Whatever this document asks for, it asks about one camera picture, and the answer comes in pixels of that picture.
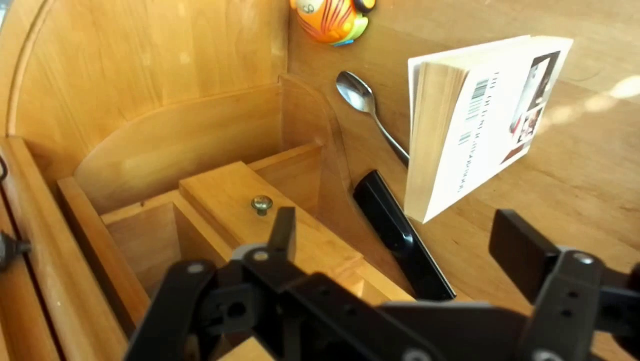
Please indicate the metal spoon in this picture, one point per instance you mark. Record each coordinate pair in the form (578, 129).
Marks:
(361, 93)

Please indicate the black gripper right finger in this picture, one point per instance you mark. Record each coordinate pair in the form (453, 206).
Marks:
(567, 301)

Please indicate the round brass drawer knob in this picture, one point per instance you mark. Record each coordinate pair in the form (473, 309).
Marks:
(262, 204)

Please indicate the wooden roll-top desk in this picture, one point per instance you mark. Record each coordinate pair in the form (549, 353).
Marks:
(167, 67)

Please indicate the orange toy car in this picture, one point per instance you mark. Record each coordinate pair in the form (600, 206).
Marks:
(330, 20)

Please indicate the small wooden desk drawer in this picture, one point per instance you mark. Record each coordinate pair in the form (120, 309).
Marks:
(226, 193)

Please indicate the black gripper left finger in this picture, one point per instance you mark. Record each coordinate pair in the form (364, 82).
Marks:
(187, 301)

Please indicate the white paperback book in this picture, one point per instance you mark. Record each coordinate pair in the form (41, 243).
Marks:
(466, 127)

